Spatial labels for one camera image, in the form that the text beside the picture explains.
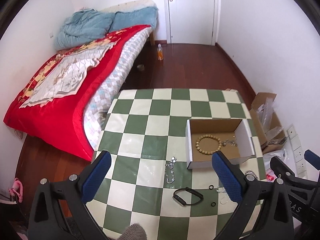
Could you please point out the clear plastic packaging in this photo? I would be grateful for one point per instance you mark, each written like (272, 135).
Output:
(272, 129)

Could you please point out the brown cardboard box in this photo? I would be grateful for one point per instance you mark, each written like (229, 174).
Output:
(258, 100)

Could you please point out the white cardboard box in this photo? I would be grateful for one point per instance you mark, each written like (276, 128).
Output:
(204, 137)

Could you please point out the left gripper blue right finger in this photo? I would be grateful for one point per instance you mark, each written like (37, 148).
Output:
(229, 175)

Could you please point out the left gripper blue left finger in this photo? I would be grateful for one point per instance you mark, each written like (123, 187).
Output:
(92, 176)

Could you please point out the pink slipper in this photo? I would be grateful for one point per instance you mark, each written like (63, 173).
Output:
(16, 191)

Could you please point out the white patterned cloth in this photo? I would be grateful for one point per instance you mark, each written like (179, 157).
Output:
(69, 74)

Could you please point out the black wristband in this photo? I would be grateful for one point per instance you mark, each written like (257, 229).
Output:
(187, 196)

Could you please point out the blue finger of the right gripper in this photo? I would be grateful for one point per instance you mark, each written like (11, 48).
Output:
(311, 157)

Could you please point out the white power strip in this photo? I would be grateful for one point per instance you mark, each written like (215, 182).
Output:
(298, 153)

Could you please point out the red bed quilt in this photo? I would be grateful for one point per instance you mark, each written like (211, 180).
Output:
(60, 122)

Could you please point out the green white checkered tablecloth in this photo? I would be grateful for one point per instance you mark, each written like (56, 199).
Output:
(145, 135)

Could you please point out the white door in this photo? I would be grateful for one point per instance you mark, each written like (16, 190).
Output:
(192, 21)

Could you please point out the orange drink bottle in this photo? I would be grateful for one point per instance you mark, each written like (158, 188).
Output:
(160, 52)

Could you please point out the blue blanket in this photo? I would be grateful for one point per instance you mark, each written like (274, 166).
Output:
(87, 25)

